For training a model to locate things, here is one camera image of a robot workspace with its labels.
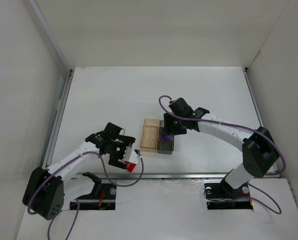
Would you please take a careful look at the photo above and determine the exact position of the purple lego piece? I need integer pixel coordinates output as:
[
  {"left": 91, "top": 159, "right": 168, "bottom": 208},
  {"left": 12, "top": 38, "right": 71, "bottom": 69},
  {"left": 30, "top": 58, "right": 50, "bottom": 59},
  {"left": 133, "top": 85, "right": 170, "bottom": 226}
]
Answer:
[
  {"left": 164, "top": 134, "right": 174, "bottom": 142},
  {"left": 159, "top": 134, "right": 169, "bottom": 142}
]

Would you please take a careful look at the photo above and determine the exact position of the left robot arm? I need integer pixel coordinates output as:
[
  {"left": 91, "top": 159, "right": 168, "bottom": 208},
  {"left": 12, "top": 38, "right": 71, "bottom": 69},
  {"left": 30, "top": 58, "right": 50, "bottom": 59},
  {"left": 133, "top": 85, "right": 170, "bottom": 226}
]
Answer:
[{"left": 22, "top": 122, "right": 143, "bottom": 221}]

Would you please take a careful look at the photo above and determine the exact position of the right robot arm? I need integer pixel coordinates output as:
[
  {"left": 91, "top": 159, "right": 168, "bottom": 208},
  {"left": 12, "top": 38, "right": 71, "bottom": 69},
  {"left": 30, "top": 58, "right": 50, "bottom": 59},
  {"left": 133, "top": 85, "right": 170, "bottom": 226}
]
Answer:
[{"left": 164, "top": 97, "right": 283, "bottom": 194}]

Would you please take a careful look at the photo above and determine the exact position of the grey transparent container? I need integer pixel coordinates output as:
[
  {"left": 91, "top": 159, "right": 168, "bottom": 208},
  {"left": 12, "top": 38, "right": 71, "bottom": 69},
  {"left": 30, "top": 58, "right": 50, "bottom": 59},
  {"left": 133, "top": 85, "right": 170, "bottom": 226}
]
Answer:
[{"left": 157, "top": 120, "right": 175, "bottom": 155}]

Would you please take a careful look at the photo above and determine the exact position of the orange transparent container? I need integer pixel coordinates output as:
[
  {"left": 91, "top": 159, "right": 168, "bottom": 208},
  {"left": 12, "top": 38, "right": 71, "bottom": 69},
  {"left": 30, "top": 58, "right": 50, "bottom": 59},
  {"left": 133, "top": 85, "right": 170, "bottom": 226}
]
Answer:
[{"left": 140, "top": 118, "right": 160, "bottom": 153}]

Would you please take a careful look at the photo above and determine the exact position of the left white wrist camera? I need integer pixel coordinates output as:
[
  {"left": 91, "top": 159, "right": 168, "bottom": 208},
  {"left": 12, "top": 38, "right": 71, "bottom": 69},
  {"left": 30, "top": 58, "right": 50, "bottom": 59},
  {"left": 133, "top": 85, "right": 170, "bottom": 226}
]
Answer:
[{"left": 123, "top": 147, "right": 141, "bottom": 165}]

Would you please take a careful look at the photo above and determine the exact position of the metal table rail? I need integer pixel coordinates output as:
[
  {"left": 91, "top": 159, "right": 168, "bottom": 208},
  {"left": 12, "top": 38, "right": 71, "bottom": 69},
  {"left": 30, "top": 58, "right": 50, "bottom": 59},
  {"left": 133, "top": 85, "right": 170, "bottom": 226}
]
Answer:
[{"left": 73, "top": 173, "right": 279, "bottom": 180}]

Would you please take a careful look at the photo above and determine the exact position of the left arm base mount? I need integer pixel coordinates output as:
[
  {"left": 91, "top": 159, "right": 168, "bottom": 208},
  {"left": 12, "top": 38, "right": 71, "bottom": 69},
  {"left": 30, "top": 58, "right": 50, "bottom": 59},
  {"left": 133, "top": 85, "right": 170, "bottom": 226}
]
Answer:
[{"left": 62, "top": 172, "right": 117, "bottom": 211}]

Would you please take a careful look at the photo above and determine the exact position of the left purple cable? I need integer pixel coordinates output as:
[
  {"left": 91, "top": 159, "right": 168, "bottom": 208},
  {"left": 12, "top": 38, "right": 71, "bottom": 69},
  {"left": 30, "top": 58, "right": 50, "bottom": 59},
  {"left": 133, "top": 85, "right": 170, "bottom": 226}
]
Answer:
[{"left": 26, "top": 149, "right": 143, "bottom": 240}]

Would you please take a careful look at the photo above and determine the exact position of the purple cable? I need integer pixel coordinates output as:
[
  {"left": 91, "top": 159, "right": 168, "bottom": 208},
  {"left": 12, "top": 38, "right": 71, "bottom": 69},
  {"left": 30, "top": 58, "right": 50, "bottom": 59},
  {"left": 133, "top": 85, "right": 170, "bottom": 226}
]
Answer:
[
  {"left": 26, "top": 149, "right": 143, "bottom": 240},
  {"left": 158, "top": 95, "right": 288, "bottom": 215}
]

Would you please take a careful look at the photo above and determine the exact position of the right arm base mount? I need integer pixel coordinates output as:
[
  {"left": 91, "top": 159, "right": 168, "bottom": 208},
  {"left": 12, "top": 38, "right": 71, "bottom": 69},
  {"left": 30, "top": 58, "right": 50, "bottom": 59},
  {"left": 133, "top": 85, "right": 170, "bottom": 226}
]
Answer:
[{"left": 203, "top": 181, "right": 253, "bottom": 210}]

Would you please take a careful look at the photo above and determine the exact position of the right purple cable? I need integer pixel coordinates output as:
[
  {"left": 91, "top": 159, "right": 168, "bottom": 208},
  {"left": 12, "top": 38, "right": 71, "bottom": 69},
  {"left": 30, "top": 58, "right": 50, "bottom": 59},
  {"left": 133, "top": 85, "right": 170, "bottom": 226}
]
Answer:
[{"left": 158, "top": 95, "right": 288, "bottom": 215}]

